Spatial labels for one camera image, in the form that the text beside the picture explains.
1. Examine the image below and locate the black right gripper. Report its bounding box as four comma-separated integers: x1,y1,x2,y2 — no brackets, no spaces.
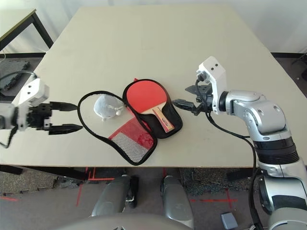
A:
172,84,214,116

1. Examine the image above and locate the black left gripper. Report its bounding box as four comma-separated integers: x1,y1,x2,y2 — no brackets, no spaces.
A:
27,101,83,136

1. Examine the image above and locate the black and red paddle case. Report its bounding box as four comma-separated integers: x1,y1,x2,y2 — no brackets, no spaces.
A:
77,78,184,166

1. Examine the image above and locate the white drawstring pouch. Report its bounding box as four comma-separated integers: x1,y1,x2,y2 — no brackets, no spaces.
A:
93,94,125,122

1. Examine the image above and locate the dark foam floor mat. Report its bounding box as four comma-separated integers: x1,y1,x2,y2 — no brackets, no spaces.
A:
0,61,31,91

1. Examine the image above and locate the black table base foot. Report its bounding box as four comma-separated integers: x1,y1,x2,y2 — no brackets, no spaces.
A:
226,169,252,182
0,164,87,181

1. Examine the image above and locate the dark speckled floor mat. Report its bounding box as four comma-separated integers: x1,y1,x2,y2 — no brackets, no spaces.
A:
179,167,252,192

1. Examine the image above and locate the grey robot left leg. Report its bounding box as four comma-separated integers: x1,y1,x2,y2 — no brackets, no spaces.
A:
91,173,131,218

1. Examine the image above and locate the grey robot leg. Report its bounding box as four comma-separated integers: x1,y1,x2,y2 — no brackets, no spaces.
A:
91,173,131,218
160,175,195,228

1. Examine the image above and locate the black bar with metal clip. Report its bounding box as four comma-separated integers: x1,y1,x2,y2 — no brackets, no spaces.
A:
130,176,139,208

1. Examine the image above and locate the grey robot right leg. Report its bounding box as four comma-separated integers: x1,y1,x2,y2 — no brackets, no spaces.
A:
160,175,195,228

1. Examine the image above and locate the grey robot torso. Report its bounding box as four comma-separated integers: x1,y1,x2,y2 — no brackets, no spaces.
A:
54,214,192,230

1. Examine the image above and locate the grey foot pedal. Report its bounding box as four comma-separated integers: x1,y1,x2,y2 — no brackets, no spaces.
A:
220,212,238,230

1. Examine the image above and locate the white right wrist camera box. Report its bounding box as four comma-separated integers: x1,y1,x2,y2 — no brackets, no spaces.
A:
196,56,227,115

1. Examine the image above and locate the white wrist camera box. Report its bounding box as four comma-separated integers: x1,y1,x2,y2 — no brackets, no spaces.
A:
12,78,50,107
196,56,227,115

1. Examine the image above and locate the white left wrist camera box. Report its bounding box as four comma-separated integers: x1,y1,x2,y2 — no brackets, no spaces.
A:
12,78,50,107

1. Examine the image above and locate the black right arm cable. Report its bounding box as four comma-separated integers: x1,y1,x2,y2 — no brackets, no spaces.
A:
195,79,262,230

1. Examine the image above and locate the side table with black frame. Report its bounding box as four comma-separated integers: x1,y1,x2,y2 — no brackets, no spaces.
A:
0,8,55,52

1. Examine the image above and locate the black camera tripod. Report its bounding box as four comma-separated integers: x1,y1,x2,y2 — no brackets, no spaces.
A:
291,54,307,65

